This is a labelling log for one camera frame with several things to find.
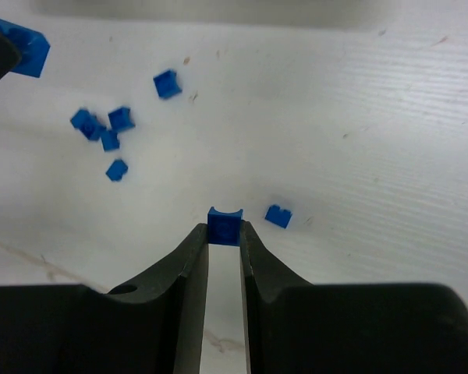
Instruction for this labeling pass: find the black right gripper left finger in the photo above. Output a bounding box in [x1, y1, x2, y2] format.
[0, 224, 208, 373]

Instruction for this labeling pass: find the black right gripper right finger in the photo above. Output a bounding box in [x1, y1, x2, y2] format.
[240, 222, 468, 373]

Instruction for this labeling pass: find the blue arch lego piece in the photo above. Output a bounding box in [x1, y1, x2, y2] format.
[0, 19, 50, 78]

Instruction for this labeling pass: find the small blue lego brick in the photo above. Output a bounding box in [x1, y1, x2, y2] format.
[264, 204, 293, 229]
[207, 206, 243, 246]

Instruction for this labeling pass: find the blue lego brick far left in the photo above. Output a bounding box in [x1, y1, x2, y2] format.
[70, 108, 105, 141]

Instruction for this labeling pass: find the small blue lego piece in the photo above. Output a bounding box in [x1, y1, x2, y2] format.
[108, 107, 135, 132]

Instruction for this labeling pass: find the small blue lego middle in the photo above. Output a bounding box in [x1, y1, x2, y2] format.
[101, 130, 120, 152]

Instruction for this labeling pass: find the small blue lego lowest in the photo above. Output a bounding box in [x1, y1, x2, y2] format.
[105, 159, 129, 182]

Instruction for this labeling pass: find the blue lego brick cluster piece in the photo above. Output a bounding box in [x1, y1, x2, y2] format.
[153, 69, 183, 100]

